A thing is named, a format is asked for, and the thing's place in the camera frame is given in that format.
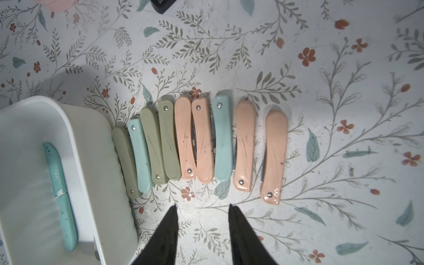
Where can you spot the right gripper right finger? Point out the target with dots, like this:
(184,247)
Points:
(246,247)

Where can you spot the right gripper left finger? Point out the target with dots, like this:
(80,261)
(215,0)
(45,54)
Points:
(162,246)

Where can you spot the teal folding fruit knife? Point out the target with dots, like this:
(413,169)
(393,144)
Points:
(141,155)

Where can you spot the olive folding fruit knife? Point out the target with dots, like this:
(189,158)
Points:
(150,124)

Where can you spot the pink folding fruit knife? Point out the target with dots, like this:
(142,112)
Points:
(183,126)

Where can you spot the teal folding knife in box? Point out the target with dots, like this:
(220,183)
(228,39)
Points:
(62,199)

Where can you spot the white storage box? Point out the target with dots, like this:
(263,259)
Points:
(30,226)

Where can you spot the light pink folding knife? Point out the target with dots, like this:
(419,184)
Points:
(276,148)

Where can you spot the salmon pink folding knife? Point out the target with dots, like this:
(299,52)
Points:
(245,117)

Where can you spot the pale green folding knife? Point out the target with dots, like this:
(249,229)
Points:
(168,140)

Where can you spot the floral table mat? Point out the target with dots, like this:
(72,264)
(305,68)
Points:
(349,76)

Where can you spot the black stapler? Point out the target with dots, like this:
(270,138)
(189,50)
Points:
(161,6)

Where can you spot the pink pen holder cup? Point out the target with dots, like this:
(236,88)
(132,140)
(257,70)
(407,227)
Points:
(56,5)

